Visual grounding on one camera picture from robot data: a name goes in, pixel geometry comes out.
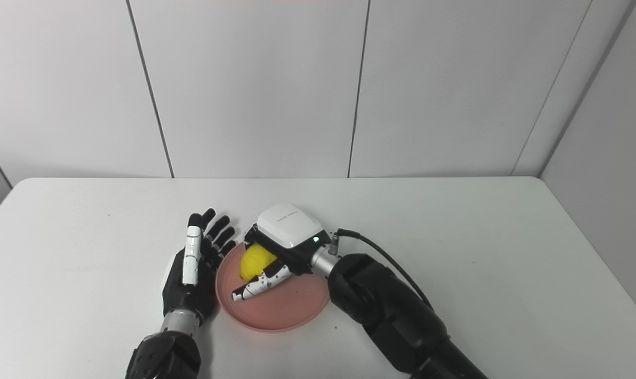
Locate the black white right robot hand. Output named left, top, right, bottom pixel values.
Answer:
left=231, top=203, right=332, bottom=302

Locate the yellow lemon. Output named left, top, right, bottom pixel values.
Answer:
left=240, top=244, right=277, bottom=283

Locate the pink round plate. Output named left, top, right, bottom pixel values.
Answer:
left=215, top=242, right=331, bottom=332

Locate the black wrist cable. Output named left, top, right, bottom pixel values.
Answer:
left=331, top=229, right=434, bottom=311

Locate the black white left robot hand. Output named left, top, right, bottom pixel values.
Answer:
left=162, top=208, right=237, bottom=323

